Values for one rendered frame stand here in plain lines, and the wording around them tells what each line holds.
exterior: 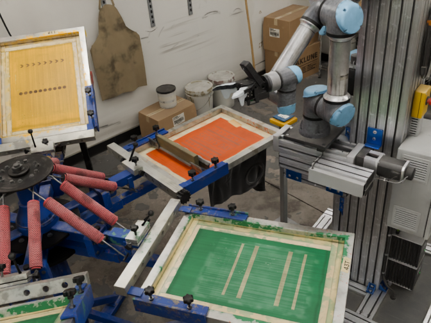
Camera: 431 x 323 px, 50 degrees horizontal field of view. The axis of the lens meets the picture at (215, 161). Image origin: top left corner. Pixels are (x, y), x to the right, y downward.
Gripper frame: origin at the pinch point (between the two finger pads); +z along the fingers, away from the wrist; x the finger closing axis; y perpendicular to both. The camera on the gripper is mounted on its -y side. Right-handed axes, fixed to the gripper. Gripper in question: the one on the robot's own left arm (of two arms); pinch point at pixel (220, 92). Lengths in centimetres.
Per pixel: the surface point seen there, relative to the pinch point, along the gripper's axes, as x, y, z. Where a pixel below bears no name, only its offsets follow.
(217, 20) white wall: 321, 33, -166
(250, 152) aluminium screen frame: 61, 62, -43
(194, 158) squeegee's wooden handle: 65, 55, -10
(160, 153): 97, 60, -1
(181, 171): 72, 63, -3
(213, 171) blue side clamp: 54, 60, -15
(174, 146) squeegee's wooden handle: 82, 52, -6
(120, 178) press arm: 72, 54, 30
